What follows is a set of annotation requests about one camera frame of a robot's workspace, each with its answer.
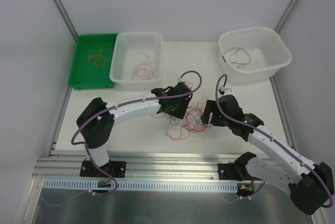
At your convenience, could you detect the bundle of wires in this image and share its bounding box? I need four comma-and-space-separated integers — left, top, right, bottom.
151, 97, 214, 141

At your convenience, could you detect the black wire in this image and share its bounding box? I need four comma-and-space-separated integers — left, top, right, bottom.
226, 47, 251, 69

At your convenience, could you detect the orange wire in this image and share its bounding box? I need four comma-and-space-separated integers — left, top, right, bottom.
87, 47, 115, 68

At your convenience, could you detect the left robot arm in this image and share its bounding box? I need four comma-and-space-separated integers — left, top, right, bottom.
76, 82, 192, 176

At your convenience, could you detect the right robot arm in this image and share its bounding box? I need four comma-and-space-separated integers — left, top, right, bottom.
201, 94, 334, 215

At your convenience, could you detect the white plastic tub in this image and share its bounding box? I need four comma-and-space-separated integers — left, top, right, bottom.
218, 26, 292, 85

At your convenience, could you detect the white perforated plastic basket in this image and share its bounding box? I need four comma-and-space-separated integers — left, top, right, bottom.
109, 32, 164, 89

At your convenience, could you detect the green plastic tray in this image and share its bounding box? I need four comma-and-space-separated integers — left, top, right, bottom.
68, 33, 117, 90

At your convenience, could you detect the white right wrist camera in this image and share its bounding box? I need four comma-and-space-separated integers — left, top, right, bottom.
218, 85, 235, 96

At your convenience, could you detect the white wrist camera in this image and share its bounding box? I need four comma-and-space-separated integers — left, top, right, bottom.
178, 77, 193, 90
218, 85, 235, 96

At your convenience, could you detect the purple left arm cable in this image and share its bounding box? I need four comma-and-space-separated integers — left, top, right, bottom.
72, 71, 203, 196

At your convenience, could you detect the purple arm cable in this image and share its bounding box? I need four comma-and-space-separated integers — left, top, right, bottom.
216, 74, 333, 206
72, 71, 203, 196

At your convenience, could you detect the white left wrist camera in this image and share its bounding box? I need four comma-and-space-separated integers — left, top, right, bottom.
178, 77, 193, 90

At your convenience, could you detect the red wire in basket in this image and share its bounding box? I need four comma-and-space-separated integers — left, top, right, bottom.
131, 50, 158, 81

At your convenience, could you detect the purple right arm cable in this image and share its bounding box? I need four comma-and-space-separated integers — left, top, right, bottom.
216, 74, 333, 206

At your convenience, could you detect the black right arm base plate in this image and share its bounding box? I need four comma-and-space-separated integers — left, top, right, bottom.
217, 163, 239, 180

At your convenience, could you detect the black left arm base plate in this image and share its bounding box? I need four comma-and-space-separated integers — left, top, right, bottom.
80, 160, 127, 178

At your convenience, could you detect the white slotted cable duct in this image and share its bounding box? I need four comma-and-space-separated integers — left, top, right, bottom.
43, 179, 238, 193

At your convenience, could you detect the aluminium mounting rail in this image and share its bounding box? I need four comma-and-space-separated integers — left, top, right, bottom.
32, 151, 241, 182

